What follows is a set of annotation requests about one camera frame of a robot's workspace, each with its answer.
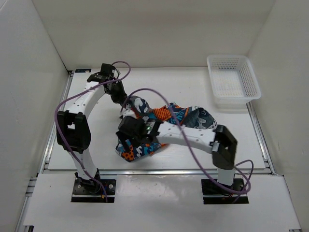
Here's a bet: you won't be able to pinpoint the colourful patterned shorts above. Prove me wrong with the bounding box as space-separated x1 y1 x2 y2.
115 95 217 162

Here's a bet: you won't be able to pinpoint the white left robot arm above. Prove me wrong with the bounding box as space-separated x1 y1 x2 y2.
54 62 127 194

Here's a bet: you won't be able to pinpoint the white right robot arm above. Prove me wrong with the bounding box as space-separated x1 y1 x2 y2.
116 116 240 194

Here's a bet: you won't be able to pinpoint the blue label sticker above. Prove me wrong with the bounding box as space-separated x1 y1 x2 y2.
75 69 92 73

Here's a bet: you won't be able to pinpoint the white perforated plastic basket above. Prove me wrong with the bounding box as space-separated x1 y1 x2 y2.
207 55 261 108

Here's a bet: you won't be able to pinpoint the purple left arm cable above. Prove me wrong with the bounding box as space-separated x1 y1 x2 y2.
55 60 131 201

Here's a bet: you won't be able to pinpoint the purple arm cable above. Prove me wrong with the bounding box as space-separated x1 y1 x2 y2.
55 60 131 201
122 87 254 201

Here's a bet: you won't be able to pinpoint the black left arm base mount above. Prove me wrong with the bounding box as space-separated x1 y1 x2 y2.
71 179 116 203

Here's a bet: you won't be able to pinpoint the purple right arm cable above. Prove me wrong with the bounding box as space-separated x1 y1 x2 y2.
122 87 254 201

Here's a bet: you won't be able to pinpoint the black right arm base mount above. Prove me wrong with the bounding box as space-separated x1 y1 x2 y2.
201 179 249 205

